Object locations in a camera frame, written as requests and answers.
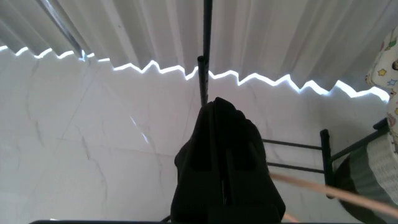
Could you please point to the cream printed garment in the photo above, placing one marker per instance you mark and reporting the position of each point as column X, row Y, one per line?
column 388, row 71

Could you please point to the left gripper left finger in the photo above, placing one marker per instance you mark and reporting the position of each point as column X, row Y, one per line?
column 199, row 193

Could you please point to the pink clothes hanger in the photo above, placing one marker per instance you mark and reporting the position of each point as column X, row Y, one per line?
column 373, row 202

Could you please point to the black garment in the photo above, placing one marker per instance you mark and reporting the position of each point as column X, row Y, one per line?
column 245, row 121

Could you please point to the white curtain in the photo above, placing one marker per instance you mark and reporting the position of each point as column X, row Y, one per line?
column 248, row 31

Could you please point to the white laundry basket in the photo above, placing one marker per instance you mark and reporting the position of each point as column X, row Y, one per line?
column 385, row 161

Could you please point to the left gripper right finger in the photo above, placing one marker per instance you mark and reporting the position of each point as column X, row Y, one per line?
column 252, row 193

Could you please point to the black clothes rack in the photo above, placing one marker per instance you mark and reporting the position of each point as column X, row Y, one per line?
column 205, row 31

